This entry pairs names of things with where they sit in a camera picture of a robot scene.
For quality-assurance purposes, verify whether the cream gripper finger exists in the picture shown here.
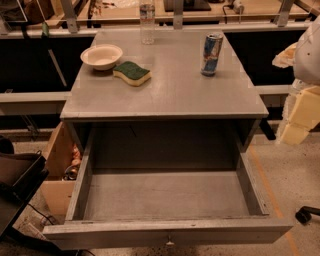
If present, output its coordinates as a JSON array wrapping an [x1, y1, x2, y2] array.
[[272, 43, 297, 68], [279, 86, 320, 145]]

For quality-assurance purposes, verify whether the green yellow sponge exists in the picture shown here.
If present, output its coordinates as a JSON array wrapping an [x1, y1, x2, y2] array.
[[113, 61, 151, 86]]

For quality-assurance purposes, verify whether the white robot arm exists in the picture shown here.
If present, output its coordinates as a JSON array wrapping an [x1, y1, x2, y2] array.
[[272, 17, 320, 145]]

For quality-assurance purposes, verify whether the open grey top drawer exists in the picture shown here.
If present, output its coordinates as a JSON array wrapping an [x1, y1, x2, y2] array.
[[44, 123, 292, 250]]

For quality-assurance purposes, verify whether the blue silver drink can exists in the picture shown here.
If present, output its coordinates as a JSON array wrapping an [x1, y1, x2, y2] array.
[[201, 32, 223, 77]]

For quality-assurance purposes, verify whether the black chair caster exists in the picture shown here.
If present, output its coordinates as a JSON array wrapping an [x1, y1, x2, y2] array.
[[295, 206, 320, 224]]

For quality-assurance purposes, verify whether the grey metal cabinet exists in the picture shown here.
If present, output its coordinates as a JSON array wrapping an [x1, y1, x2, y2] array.
[[59, 29, 270, 154]]

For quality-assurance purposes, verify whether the clear plastic water bottle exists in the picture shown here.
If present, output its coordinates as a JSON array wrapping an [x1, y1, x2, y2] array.
[[139, 0, 155, 45]]

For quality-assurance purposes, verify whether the white bowl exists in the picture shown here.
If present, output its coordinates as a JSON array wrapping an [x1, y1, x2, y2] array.
[[80, 44, 123, 71]]

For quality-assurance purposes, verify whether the wooden box on floor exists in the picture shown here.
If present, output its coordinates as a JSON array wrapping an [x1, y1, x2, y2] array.
[[41, 122, 75, 215]]

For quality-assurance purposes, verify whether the black tray at left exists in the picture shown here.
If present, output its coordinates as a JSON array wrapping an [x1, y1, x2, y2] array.
[[0, 153, 49, 236]]

